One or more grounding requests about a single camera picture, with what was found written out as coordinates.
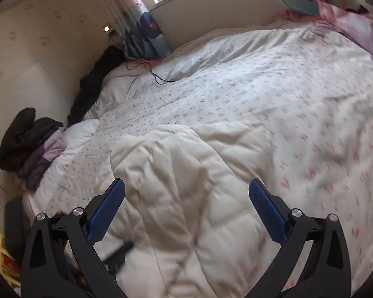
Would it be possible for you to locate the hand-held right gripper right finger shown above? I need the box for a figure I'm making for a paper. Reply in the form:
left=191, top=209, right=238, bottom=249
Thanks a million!
left=249, top=178, right=352, bottom=298

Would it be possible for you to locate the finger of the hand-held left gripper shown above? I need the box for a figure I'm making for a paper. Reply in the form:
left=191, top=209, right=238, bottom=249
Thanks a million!
left=104, top=240, right=135, bottom=275

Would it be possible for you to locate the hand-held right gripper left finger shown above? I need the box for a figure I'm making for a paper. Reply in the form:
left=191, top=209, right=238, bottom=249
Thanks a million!
left=21, top=178, right=126, bottom=298

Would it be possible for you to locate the cream quilted coat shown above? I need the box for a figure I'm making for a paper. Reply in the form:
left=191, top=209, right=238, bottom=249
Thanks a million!
left=110, top=124, right=286, bottom=298

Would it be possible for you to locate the purple folded jacket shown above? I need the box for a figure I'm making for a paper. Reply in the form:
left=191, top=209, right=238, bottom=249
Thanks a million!
left=17, top=129, right=66, bottom=192

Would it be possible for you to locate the dark bedside furniture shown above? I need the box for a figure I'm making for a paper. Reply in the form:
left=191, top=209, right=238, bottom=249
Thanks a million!
left=4, top=198, right=31, bottom=264

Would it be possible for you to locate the wooden shelf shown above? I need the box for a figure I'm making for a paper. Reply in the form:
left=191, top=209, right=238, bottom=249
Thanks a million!
left=0, top=223, right=21, bottom=287

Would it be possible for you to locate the black puffer jacket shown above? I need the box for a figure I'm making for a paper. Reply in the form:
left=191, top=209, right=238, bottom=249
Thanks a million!
left=0, top=108, right=64, bottom=172

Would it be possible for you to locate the floral bed quilt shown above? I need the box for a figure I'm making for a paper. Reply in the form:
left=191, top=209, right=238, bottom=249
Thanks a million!
left=20, top=15, right=373, bottom=297

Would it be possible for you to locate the long black jacket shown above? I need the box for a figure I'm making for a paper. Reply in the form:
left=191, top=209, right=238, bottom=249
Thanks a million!
left=67, top=45, right=127, bottom=128

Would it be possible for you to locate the pink floral pillow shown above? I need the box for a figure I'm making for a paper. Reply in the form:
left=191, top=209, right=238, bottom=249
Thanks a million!
left=314, top=0, right=373, bottom=64

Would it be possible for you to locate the black cable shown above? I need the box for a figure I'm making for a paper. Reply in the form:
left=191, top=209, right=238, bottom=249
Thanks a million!
left=126, top=59, right=178, bottom=86

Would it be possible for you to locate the wall power socket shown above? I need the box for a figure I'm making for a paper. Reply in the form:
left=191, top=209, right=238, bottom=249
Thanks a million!
left=102, top=22, right=120, bottom=43

